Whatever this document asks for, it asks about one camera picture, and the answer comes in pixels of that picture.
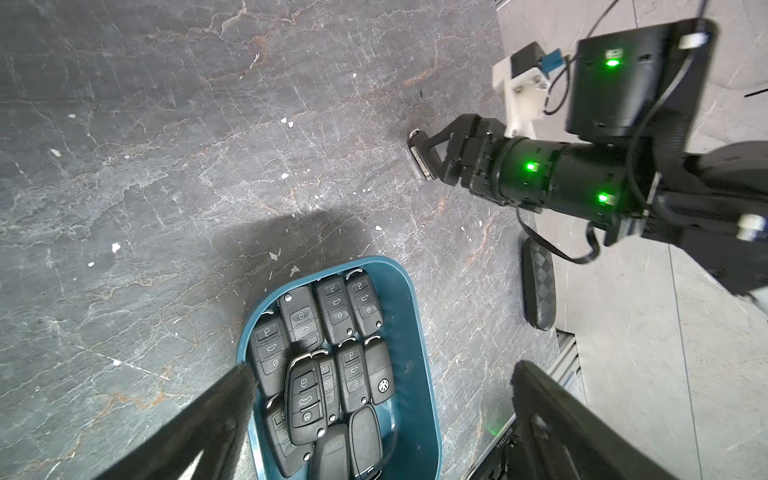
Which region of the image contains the teal storage tray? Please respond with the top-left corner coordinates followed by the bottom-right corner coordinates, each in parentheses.
top-left (235, 256), bottom-right (442, 479)

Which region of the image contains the black oval object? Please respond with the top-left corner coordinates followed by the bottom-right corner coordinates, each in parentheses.
top-left (522, 238), bottom-right (557, 331)

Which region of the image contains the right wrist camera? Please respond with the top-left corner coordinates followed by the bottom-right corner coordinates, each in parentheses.
top-left (491, 42), bottom-right (565, 139)

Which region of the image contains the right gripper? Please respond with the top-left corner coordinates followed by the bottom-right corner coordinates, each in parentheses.
top-left (419, 114), bottom-right (508, 201)

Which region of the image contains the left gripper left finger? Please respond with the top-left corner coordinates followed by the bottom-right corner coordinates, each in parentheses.
top-left (98, 363), bottom-right (257, 479)

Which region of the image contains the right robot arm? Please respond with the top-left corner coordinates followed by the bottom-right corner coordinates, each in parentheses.
top-left (408, 16), bottom-right (767, 308)

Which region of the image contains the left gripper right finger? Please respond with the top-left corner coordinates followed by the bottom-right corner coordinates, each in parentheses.
top-left (511, 360), bottom-right (674, 479)

